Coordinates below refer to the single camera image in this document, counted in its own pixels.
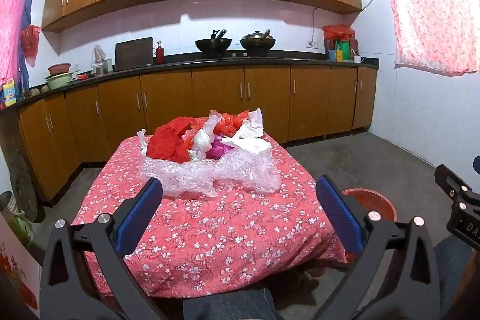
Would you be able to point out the clear bubble wrap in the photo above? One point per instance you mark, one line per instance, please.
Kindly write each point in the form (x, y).
(180, 173)

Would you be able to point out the gas hob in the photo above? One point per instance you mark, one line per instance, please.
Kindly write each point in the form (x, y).
(236, 57)

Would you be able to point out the green box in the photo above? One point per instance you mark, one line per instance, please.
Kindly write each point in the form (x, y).
(343, 49)

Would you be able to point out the white knotted plastic bag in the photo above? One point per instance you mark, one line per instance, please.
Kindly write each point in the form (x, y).
(204, 142)

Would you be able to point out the clear bag with utensils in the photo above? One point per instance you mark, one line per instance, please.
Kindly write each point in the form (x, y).
(98, 59)

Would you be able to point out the orange-red plastic bag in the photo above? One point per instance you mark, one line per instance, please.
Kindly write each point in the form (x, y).
(232, 121)

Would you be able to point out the black countertop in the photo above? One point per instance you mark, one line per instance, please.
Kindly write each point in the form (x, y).
(180, 64)

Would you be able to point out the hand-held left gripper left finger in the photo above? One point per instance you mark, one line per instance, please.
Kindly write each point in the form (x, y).
(138, 215)

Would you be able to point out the pink hanging cloth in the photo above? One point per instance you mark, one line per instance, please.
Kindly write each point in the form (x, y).
(15, 24)

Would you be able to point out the glass jar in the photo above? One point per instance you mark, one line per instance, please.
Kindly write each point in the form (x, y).
(15, 220)

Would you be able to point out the yellow detergent bottle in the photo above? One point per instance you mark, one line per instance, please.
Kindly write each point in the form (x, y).
(9, 93)

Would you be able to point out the person's left leg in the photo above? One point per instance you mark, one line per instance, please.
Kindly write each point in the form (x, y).
(232, 305)

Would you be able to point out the floral printed box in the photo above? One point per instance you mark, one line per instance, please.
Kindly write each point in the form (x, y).
(15, 267)

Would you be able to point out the red plastic basket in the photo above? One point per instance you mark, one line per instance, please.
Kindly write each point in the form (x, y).
(378, 203)

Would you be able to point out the wooden base cabinets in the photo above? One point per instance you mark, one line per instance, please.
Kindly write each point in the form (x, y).
(168, 106)

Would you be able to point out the blue cup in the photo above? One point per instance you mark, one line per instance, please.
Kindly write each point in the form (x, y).
(331, 54)

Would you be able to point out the red bottle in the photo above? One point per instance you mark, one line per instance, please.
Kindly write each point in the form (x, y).
(160, 53)

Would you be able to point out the black wok with ladle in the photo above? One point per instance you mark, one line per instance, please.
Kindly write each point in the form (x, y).
(213, 44)

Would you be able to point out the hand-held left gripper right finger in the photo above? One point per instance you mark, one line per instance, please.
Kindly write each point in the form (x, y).
(337, 211)

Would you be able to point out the red floral tablecloth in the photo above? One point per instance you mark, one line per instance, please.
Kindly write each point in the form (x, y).
(225, 230)

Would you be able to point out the dark cutting board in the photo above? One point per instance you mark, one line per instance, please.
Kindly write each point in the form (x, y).
(134, 53)

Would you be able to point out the small white plastic scrap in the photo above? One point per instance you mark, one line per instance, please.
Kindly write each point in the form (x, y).
(142, 142)

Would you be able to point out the red plastic bag on boxes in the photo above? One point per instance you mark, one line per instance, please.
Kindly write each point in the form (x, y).
(337, 31)

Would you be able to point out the floral window curtain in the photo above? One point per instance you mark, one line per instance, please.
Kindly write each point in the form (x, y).
(431, 5)

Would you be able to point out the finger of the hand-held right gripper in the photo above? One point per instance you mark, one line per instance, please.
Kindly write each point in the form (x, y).
(477, 164)
(463, 218)

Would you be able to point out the bright red crumpled sheet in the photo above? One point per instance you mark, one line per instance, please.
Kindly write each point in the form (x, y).
(168, 140)

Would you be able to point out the purple plastic bag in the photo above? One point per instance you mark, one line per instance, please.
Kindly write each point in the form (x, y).
(217, 151)

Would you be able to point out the red hanging plastic bag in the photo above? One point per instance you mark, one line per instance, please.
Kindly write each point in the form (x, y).
(30, 44)

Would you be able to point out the black wok with lid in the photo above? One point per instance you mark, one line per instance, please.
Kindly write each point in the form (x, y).
(258, 42)

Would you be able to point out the person's right leg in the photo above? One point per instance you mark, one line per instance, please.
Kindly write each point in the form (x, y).
(450, 267)

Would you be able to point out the pink plastic basin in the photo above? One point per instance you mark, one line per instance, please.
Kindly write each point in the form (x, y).
(59, 69)

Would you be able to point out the person's leg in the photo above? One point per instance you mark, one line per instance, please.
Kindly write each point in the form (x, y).
(232, 305)
(450, 267)

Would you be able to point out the white mug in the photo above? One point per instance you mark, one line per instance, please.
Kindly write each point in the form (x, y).
(358, 58)

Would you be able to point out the wall socket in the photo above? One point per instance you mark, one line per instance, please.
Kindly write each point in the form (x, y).
(311, 43)

